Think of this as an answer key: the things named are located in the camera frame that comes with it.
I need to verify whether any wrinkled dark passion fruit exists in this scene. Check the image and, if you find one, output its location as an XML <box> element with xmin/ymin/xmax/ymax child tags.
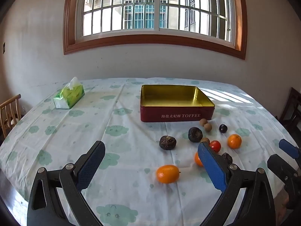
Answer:
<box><xmin>159</xmin><ymin>136</ymin><xmax>176</xmax><ymax>150</ymax></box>

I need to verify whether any red toffee tin box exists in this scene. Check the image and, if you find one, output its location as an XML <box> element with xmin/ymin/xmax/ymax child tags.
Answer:
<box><xmin>140</xmin><ymin>85</ymin><xmax>215</xmax><ymax>122</ymax></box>

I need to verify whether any wooden framed barred window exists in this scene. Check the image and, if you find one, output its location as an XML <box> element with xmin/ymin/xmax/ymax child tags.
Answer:
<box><xmin>63</xmin><ymin>0</ymin><xmax>247</xmax><ymax>59</ymax></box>

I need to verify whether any red tomato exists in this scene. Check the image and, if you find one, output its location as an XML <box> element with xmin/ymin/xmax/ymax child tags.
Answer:
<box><xmin>209</xmin><ymin>140</ymin><xmax>221</xmax><ymax>153</ymax></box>

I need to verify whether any dark wall switch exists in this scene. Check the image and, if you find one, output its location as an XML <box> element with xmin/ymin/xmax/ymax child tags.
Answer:
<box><xmin>3</xmin><ymin>42</ymin><xmax>6</xmax><ymax>54</ymax></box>

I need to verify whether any round orange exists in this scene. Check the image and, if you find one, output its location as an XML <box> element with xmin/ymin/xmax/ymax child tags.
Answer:
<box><xmin>227</xmin><ymin>134</ymin><xmax>242</xmax><ymax>150</ymax></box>

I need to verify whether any dark wooden chair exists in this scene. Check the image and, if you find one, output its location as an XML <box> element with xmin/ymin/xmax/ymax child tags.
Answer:
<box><xmin>279</xmin><ymin>87</ymin><xmax>300</xmax><ymax>131</ymax></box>

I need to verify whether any green tissue pack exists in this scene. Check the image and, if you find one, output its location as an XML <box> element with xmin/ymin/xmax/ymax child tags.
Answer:
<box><xmin>53</xmin><ymin>76</ymin><xmax>85</xmax><ymax>109</ymax></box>

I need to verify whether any cloud pattern tablecloth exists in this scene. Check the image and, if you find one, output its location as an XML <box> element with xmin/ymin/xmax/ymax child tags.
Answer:
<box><xmin>0</xmin><ymin>76</ymin><xmax>299</xmax><ymax>226</ymax></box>

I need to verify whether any dark purple plum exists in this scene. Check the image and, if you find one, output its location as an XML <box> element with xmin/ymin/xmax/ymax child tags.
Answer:
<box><xmin>219</xmin><ymin>124</ymin><xmax>228</xmax><ymax>133</ymax></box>

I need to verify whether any large oval orange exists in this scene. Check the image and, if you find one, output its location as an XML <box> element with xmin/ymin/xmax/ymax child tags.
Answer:
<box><xmin>156</xmin><ymin>165</ymin><xmax>181</xmax><ymax>184</ymax></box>

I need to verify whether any small orange mandarin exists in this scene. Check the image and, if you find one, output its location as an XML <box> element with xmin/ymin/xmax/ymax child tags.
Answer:
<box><xmin>194</xmin><ymin>152</ymin><xmax>203</xmax><ymax>167</ymax></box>

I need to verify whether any right hand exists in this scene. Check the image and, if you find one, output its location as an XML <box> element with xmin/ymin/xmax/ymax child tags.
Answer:
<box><xmin>274</xmin><ymin>189</ymin><xmax>289</xmax><ymax>225</ymax></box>

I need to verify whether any light wooden chair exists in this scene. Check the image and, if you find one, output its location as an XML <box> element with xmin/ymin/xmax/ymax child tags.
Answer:
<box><xmin>0</xmin><ymin>94</ymin><xmax>22</xmax><ymax>139</ymax></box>

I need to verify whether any small dark wrinkled fruit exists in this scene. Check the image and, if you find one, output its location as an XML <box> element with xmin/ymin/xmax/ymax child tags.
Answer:
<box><xmin>222</xmin><ymin>153</ymin><xmax>233</xmax><ymax>165</ymax></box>

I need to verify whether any brown longan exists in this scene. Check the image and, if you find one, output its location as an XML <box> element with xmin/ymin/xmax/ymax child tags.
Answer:
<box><xmin>204</xmin><ymin>123</ymin><xmax>212</xmax><ymax>132</ymax></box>
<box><xmin>199</xmin><ymin>118</ymin><xmax>208</xmax><ymax>127</ymax></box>
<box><xmin>200</xmin><ymin>138</ymin><xmax>210</xmax><ymax>144</ymax></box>

